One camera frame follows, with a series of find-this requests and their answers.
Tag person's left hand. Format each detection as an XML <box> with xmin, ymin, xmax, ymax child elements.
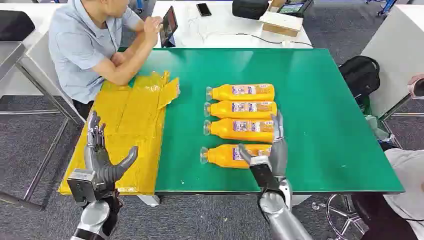
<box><xmin>110</xmin><ymin>51</ymin><xmax>129</xmax><ymax>67</ymax></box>

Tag green table mat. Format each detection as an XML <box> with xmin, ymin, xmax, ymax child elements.
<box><xmin>117</xmin><ymin>47</ymin><xmax>406</xmax><ymax>195</ymax></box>

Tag yellow plastic sheet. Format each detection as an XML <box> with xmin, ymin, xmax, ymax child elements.
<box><xmin>57</xmin><ymin>70</ymin><xmax>181</xmax><ymax>196</ymax></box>

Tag black backpack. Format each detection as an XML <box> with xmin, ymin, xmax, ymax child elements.
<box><xmin>338</xmin><ymin>55</ymin><xmax>381</xmax><ymax>100</ymax></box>

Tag black bag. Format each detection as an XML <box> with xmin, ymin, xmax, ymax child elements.
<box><xmin>231</xmin><ymin>0</ymin><xmax>270</xmax><ymax>21</ymax></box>

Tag orange plastic bottle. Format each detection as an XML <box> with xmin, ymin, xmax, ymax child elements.
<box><xmin>203</xmin><ymin>100</ymin><xmax>278</xmax><ymax>120</ymax></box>
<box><xmin>202</xmin><ymin>117</ymin><xmax>276</xmax><ymax>144</ymax></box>
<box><xmin>199</xmin><ymin>143</ymin><xmax>273</xmax><ymax>170</ymax></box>
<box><xmin>205</xmin><ymin>83</ymin><xmax>276</xmax><ymax>103</ymax></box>

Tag black cable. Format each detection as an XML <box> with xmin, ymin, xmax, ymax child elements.
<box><xmin>235</xmin><ymin>32</ymin><xmax>314</xmax><ymax>48</ymax></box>

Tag pale plastic bag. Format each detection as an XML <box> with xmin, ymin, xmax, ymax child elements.
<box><xmin>364</xmin><ymin>114</ymin><xmax>392</xmax><ymax>142</ymax></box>

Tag person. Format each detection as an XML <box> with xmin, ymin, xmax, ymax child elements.
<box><xmin>48</xmin><ymin>0</ymin><xmax>164</xmax><ymax>120</ymax></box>
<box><xmin>383</xmin><ymin>73</ymin><xmax>424</xmax><ymax>240</ymax></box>

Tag flat cardboard box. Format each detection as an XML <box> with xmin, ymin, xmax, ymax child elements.
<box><xmin>259</xmin><ymin>10</ymin><xmax>304</xmax><ymax>38</ymax></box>

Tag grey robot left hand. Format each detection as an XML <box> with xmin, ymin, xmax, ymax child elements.
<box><xmin>84</xmin><ymin>110</ymin><xmax>139</xmax><ymax>196</ymax></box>

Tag person's right hand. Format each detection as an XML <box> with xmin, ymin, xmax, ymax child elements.
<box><xmin>407</xmin><ymin>73</ymin><xmax>424</xmax><ymax>100</ymax></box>
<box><xmin>144</xmin><ymin>16</ymin><xmax>164</xmax><ymax>46</ymax></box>

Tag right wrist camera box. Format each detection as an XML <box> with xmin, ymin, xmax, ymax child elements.
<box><xmin>249</xmin><ymin>154</ymin><xmax>282</xmax><ymax>193</ymax></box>

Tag white table foot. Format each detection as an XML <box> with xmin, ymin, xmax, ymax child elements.
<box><xmin>291</xmin><ymin>194</ymin><xmax>312</xmax><ymax>207</ymax></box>
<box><xmin>137</xmin><ymin>194</ymin><xmax>160</xmax><ymax>208</ymax></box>

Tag black tablet on stand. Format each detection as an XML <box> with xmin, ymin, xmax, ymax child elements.
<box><xmin>159</xmin><ymin>5</ymin><xmax>179</xmax><ymax>48</ymax></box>

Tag steel table frame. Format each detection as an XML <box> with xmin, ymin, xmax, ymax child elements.
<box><xmin>0</xmin><ymin>41</ymin><xmax>80</xmax><ymax>211</ymax></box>

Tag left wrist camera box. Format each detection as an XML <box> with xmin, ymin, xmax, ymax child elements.
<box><xmin>67</xmin><ymin>168</ymin><xmax>100</xmax><ymax>205</ymax></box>

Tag black smartphone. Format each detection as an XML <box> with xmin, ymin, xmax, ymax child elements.
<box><xmin>196</xmin><ymin>2</ymin><xmax>212</xmax><ymax>17</ymax></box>

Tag blue metal frame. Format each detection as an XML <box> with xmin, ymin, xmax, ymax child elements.
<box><xmin>365</xmin><ymin>0</ymin><xmax>398</xmax><ymax>17</ymax></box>

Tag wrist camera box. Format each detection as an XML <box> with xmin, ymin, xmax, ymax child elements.
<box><xmin>249</xmin><ymin>154</ymin><xmax>282</xmax><ymax>193</ymax></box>
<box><xmin>67</xmin><ymin>168</ymin><xmax>100</xmax><ymax>205</ymax></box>

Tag black device with screen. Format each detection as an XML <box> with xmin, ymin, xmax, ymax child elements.
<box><xmin>276</xmin><ymin>0</ymin><xmax>314</xmax><ymax>17</ymax></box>

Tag chrome chair base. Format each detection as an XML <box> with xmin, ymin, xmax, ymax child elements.
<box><xmin>311</xmin><ymin>193</ymin><xmax>369</xmax><ymax>240</ymax></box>

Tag white table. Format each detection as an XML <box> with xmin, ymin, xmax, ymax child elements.
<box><xmin>150</xmin><ymin>0</ymin><xmax>314</xmax><ymax>50</ymax></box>
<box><xmin>360</xmin><ymin>3</ymin><xmax>424</xmax><ymax>119</ymax></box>

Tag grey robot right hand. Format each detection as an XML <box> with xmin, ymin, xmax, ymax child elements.
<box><xmin>238</xmin><ymin>110</ymin><xmax>289</xmax><ymax>182</ymax></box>

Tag black chair seat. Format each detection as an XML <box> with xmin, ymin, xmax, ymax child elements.
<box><xmin>351</xmin><ymin>193</ymin><xmax>420</xmax><ymax>240</ymax></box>

